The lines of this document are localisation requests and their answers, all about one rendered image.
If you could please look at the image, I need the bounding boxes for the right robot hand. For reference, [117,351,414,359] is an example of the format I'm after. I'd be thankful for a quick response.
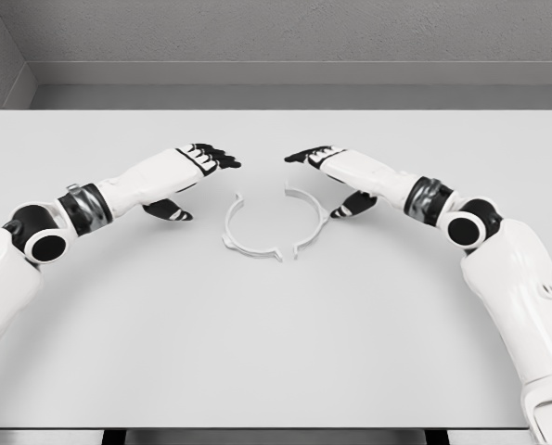
[283,144,379,220]

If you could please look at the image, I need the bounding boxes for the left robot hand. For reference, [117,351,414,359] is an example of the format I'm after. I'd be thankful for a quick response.
[134,143,244,223]

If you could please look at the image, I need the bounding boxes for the white pipe clamp half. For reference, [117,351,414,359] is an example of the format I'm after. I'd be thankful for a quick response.
[221,191,284,263]
[282,178,333,261]

